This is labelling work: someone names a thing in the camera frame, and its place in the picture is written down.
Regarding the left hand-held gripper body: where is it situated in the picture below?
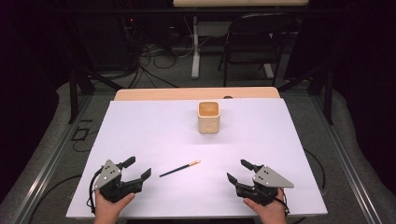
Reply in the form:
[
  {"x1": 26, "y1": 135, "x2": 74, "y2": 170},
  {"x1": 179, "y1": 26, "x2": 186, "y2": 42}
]
[{"x1": 93, "y1": 159, "x2": 144, "y2": 203}]

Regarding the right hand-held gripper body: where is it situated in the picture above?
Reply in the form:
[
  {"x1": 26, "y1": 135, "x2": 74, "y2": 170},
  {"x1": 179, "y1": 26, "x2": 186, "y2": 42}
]
[{"x1": 235, "y1": 165, "x2": 295, "y2": 206}]

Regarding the beige square pen holder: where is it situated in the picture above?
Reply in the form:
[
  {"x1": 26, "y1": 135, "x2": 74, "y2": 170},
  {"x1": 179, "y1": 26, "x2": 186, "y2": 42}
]
[{"x1": 197, "y1": 101, "x2": 221, "y2": 135}]

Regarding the person's right hand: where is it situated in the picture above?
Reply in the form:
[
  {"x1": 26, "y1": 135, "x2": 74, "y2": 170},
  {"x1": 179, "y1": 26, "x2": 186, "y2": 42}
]
[{"x1": 242, "y1": 188, "x2": 288, "y2": 224}]

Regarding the person's left hand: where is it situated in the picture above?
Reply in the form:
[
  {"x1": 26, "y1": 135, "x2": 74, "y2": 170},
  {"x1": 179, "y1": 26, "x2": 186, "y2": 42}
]
[{"x1": 93, "y1": 189, "x2": 136, "y2": 224}]

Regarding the white table sheet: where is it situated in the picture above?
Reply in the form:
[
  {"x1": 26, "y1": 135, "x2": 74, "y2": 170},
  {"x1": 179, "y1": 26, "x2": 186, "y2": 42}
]
[{"x1": 65, "y1": 97, "x2": 329, "y2": 219}]

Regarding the black metal stand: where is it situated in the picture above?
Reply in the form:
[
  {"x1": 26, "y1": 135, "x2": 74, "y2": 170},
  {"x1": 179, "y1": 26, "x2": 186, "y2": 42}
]
[
  {"x1": 67, "y1": 60, "x2": 124, "y2": 125},
  {"x1": 277, "y1": 63, "x2": 335, "y2": 126}
]

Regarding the white desk foot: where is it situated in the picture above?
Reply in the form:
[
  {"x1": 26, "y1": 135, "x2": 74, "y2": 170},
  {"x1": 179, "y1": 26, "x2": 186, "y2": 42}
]
[{"x1": 262, "y1": 63, "x2": 276, "y2": 80}]

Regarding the black folding chair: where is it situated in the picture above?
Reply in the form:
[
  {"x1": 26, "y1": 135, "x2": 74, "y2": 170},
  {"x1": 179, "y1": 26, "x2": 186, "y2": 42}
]
[{"x1": 217, "y1": 12, "x2": 298, "y2": 88}]

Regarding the white desk leg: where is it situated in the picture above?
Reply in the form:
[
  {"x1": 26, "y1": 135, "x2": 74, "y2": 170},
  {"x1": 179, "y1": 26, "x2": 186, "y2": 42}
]
[{"x1": 191, "y1": 16, "x2": 201, "y2": 79}]

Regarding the light wooden desk top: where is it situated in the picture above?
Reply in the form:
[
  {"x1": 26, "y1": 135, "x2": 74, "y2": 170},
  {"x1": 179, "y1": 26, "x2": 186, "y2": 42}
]
[{"x1": 172, "y1": 0, "x2": 310, "y2": 8}]

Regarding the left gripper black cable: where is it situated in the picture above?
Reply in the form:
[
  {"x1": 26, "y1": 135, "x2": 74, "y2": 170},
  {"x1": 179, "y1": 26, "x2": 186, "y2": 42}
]
[{"x1": 86, "y1": 167, "x2": 105, "y2": 217}]

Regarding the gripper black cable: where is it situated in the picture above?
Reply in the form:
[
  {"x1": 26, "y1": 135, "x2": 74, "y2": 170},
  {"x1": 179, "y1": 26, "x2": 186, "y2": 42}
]
[
  {"x1": 267, "y1": 186, "x2": 291, "y2": 217},
  {"x1": 86, "y1": 167, "x2": 105, "y2": 217}
]

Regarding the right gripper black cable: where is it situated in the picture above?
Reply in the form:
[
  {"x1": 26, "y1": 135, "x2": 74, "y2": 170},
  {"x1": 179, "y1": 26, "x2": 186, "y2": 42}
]
[{"x1": 267, "y1": 186, "x2": 291, "y2": 217}]

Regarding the black floor cable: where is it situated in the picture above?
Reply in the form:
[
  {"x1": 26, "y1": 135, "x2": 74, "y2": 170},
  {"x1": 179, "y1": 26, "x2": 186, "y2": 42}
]
[
  {"x1": 303, "y1": 148, "x2": 327, "y2": 195},
  {"x1": 27, "y1": 174, "x2": 82, "y2": 224}
]

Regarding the aluminium floor rail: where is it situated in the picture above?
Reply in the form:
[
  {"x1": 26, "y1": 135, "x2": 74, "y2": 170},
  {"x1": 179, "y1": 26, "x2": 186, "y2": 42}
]
[
  {"x1": 311, "y1": 92, "x2": 386, "y2": 224},
  {"x1": 10, "y1": 92, "x2": 94, "y2": 224}
]

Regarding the bundle of black floor cables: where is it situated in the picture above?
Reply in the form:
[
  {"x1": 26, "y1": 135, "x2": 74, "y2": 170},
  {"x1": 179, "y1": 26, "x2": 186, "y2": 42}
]
[{"x1": 122, "y1": 18, "x2": 191, "y2": 90}]

